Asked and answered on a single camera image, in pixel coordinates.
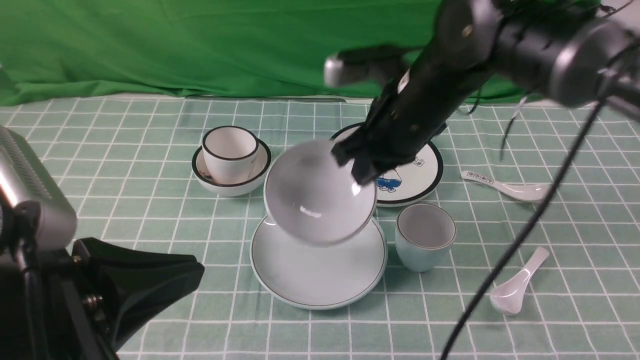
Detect green checkered tablecloth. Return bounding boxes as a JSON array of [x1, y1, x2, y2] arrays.
[[0, 97, 640, 360]]

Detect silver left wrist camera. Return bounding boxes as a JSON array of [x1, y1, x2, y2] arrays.
[[0, 126, 78, 251]]

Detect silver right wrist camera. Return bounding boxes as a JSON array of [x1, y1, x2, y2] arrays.
[[323, 44, 409, 88]]

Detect white plate with cartoon print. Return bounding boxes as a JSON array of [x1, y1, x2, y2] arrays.
[[330, 122, 444, 208]]

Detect pale blue ceramic bowl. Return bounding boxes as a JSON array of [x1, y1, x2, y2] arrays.
[[263, 138, 377, 248]]

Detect pale blue ceramic cup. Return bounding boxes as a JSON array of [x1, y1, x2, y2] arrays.
[[395, 203, 457, 273]]

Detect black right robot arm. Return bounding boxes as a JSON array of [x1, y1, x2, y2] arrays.
[[324, 0, 639, 185]]

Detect white spoon with printed handle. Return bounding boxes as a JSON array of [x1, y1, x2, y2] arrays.
[[461, 170, 551, 203]]

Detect green backdrop cloth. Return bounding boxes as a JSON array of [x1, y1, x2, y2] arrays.
[[0, 0, 601, 107]]

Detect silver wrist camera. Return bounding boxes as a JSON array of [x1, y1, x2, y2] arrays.
[[0, 126, 78, 251], [323, 44, 409, 88]]

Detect white black-rimmed cup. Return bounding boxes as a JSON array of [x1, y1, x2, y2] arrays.
[[201, 125, 259, 176]]

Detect white black-rimmed bowl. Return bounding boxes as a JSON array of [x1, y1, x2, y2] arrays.
[[190, 139, 274, 198]]

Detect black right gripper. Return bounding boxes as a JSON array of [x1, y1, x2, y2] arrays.
[[331, 89, 451, 186]]

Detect plain white ceramic spoon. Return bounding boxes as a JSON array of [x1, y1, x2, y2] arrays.
[[489, 247, 549, 316]]

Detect pale blue ceramic plate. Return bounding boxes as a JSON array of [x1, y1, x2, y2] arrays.
[[249, 216, 389, 310]]

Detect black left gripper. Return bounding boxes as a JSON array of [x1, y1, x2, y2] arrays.
[[71, 238, 205, 351]]

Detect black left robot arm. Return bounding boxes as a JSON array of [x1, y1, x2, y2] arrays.
[[1, 204, 205, 360]]

